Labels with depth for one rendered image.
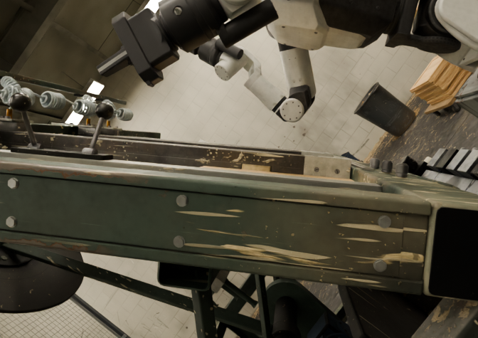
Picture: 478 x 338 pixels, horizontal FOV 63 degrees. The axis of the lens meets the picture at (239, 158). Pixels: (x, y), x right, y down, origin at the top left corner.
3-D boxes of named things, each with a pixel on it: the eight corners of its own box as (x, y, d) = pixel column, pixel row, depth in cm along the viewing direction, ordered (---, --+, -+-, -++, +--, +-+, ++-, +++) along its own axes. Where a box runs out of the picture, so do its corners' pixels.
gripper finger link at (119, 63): (96, 70, 62) (128, 50, 61) (105, 73, 65) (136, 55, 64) (100, 79, 62) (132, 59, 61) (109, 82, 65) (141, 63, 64)
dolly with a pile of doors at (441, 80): (495, 65, 352) (457, 40, 356) (460, 112, 354) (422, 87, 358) (462, 80, 413) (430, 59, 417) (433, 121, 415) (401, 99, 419)
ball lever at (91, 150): (92, 154, 77) (112, 99, 83) (75, 153, 77) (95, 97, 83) (100, 163, 80) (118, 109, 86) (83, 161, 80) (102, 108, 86)
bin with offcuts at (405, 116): (425, 106, 486) (381, 77, 492) (400, 139, 488) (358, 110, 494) (410, 112, 538) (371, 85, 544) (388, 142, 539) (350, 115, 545)
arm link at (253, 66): (234, 53, 137) (262, 78, 136) (218, 67, 133) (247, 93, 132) (239, 41, 131) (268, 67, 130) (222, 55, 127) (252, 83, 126)
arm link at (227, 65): (223, 55, 140) (249, 69, 136) (204, 72, 135) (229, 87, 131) (222, 29, 130) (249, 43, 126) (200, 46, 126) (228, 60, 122)
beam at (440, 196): (539, 312, 43) (551, 213, 42) (424, 297, 44) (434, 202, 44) (333, 170, 261) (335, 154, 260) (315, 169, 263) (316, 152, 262)
